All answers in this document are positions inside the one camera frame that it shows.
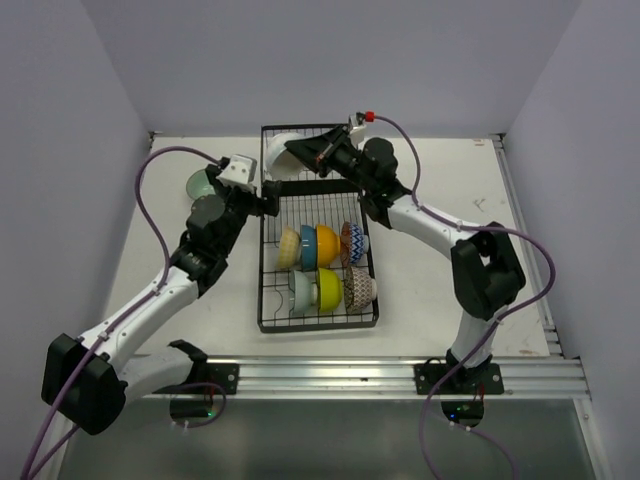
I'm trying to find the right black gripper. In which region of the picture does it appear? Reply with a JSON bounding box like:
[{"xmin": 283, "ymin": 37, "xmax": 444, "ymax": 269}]
[{"xmin": 285, "ymin": 124, "xmax": 374, "ymax": 192}]

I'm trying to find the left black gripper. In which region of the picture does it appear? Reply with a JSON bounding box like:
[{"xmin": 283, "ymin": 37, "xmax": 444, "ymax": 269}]
[{"xmin": 205, "ymin": 169, "xmax": 279, "ymax": 255}]

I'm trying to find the white ceramic bowl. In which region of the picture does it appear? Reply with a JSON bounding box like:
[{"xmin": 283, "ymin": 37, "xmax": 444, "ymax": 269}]
[{"xmin": 263, "ymin": 132, "xmax": 304, "ymax": 181}]

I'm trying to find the mint green floral bowl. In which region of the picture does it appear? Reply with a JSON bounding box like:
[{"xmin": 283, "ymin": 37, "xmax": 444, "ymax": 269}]
[{"xmin": 185, "ymin": 169, "xmax": 215, "ymax": 201}]

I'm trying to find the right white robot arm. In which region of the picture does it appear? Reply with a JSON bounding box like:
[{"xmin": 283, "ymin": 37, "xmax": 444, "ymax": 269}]
[{"xmin": 266, "ymin": 126, "xmax": 526, "ymax": 393}]

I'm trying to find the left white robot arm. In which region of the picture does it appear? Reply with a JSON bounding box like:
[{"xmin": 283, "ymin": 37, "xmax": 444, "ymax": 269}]
[{"xmin": 42, "ymin": 181, "xmax": 283, "ymax": 435}]

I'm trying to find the blue ceramic bowl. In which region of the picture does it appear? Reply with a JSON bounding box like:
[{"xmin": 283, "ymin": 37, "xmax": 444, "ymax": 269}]
[{"xmin": 300, "ymin": 225, "xmax": 317, "ymax": 271}]

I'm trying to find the yellow checkered bowl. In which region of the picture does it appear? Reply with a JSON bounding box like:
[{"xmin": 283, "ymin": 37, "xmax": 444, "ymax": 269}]
[{"xmin": 276, "ymin": 226, "xmax": 301, "ymax": 269}]

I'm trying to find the orange ceramic bowl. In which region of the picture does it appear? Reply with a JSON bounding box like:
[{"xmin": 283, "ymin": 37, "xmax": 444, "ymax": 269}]
[{"xmin": 315, "ymin": 224, "xmax": 341, "ymax": 268}]

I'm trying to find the blue zigzag patterned bowl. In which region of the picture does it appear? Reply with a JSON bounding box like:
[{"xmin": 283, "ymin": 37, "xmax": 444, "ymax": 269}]
[{"xmin": 340, "ymin": 221, "xmax": 370, "ymax": 267}]

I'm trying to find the pale grey-green bowl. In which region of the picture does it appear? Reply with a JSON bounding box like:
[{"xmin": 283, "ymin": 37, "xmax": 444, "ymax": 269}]
[{"xmin": 288, "ymin": 270, "xmax": 318, "ymax": 316}]

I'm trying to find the lime yellow bowl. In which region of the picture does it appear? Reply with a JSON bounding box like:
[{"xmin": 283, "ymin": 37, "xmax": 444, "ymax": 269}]
[{"xmin": 316, "ymin": 268, "xmax": 343, "ymax": 313}]

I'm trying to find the brown scale patterned bowl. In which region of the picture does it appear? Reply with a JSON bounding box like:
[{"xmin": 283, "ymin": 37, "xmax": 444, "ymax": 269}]
[{"xmin": 343, "ymin": 265, "xmax": 377, "ymax": 314}]

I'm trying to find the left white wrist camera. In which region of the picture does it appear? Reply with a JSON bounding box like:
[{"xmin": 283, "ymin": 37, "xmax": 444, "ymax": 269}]
[{"xmin": 217, "ymin": 154, "xmax": 257, "ymax": 194}]

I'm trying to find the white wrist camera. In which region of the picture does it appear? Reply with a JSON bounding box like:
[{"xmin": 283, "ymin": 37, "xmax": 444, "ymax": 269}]
[
  {"xmin": 347, "ymin": 111, "xmax": 376, "ymax": 147},
  {"xmin": 217, "ymin": 154, "xmax": 257, "ymax": 194}
]

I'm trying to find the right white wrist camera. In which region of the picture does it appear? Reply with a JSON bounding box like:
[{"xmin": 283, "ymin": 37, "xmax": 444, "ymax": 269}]
[{"xmin": 347, "ymin": 111, "xmax": 376, "ymax": 147}]

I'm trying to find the black wire dish rack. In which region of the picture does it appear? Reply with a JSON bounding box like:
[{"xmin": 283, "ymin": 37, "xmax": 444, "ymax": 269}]
[{"xmin": 257, "ymin": 153, "xmax": 379, "ymax": 334}]

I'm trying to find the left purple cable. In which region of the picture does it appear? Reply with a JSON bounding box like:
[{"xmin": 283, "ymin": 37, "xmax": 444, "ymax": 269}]
[{"xmin": 19, "ymin": 145, "xmax": 224, "ymax": 480}]

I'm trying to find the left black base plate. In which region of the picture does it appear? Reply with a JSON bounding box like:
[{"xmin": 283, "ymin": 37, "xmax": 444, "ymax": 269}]
[{"xmin": 204, "ymin": 363, "xmax": 240, "ymax": 396}]

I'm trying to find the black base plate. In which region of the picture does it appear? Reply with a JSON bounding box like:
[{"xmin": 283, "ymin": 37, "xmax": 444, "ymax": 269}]
[
  {"xmin": 413, "ymin": 357, "xmax": 505, "ymax": 395},
  {"xmin": 204, "ymin": 363, "xmax": 240, "ymax": 396}
]

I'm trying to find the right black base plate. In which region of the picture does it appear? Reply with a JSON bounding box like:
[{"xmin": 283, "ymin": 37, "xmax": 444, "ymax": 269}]
[{"xmin": 413, "ymin": 357, "xmax": 505, "ymax": 395}]

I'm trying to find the aluminium mounting rail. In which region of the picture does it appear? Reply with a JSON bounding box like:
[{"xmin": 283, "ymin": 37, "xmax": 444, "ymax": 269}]
[{"xmin": 64, "ymin": 353, "xmax": 589, "ymax": 401}]

